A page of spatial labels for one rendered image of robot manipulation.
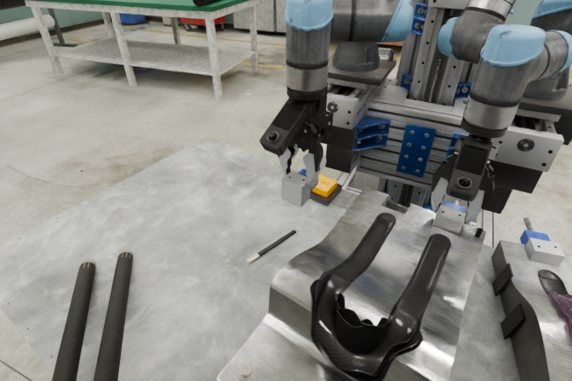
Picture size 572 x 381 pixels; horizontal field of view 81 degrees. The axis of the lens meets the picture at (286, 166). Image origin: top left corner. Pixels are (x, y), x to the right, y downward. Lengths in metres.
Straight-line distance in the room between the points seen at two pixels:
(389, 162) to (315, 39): 0.70
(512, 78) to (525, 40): 0.05
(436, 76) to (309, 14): 0.71
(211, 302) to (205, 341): 0.08
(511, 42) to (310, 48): 0.29
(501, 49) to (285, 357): 0.55
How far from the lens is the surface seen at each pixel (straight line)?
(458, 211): 0.77
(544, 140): 1.00
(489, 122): 0.64
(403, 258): 0.68
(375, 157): 1.20
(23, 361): 1.84
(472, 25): 0.76
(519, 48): 0.61
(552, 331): 0.67
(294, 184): 0.69
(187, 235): 0.83
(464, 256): 0.72
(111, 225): 0.93
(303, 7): 0.57
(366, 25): 0.67
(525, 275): 0.79
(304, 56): 0.58
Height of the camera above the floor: 1.37
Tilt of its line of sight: 34 degrees down
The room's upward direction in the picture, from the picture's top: straight up
